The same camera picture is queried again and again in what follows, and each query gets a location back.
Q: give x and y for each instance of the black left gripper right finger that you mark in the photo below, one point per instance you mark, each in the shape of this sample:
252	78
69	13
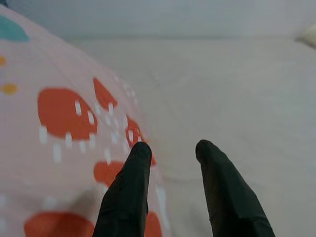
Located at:
229	197

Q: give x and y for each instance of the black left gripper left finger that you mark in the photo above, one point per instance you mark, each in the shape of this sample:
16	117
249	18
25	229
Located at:
126	197

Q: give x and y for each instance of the cream cartoon print blanket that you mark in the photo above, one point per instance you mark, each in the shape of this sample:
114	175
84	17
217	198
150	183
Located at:
306	37

